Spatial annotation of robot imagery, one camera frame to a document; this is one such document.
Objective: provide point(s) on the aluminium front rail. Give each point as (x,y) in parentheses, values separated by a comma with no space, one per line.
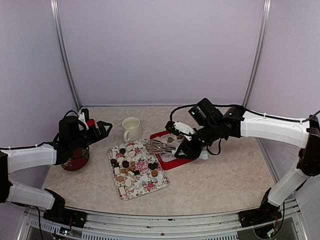
(113,226)

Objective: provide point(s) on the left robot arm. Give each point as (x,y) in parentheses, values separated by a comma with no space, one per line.
(20,158)

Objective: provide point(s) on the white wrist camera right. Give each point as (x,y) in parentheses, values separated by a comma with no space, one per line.
(178,128)

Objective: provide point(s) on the left aluminium frame post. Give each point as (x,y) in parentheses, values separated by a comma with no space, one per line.
(54,5)

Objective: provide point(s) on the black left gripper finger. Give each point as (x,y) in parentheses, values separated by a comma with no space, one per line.
(101,123)
(104,131)

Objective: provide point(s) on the floral rectangular tray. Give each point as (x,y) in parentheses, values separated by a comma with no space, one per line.
(138,168)

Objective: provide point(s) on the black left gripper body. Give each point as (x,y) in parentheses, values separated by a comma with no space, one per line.
(78,142)

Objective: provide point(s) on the red floral vase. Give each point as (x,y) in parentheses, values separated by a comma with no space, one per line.
(79,160)

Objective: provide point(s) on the white rectangular chocolate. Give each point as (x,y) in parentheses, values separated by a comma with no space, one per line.
(122,191)

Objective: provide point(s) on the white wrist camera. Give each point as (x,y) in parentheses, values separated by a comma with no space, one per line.
(178,128)
(83,116)

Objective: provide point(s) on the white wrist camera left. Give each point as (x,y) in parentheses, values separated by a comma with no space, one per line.
(83,116)

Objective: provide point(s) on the dark round fluted chocolate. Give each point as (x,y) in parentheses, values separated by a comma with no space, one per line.
(122,150)

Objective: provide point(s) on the right aluminium frame post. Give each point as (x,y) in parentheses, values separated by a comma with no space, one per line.
(258,51)

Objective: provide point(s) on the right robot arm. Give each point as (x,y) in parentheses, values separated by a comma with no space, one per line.
(240,122)

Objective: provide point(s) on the white ribbed ceramic mug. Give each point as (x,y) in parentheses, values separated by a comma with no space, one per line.
(132,129)

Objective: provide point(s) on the caramel ridged oval chocolate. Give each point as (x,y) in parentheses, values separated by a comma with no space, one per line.
(154,173)

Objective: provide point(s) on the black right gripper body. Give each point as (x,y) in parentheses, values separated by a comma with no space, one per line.
(209,134)

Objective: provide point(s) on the metal tongs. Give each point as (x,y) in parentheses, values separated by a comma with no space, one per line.
(155,146)

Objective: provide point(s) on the caramel hexagon chocolate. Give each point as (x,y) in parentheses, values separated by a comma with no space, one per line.
(170,139)

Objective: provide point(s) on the red box with paper cups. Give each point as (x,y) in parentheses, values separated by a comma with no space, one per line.
(166,160)

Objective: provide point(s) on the white round chocolate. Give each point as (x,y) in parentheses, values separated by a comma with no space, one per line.
(129,148)

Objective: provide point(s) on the aluminium frame post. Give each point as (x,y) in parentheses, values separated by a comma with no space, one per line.
(54,5)
(258,51)

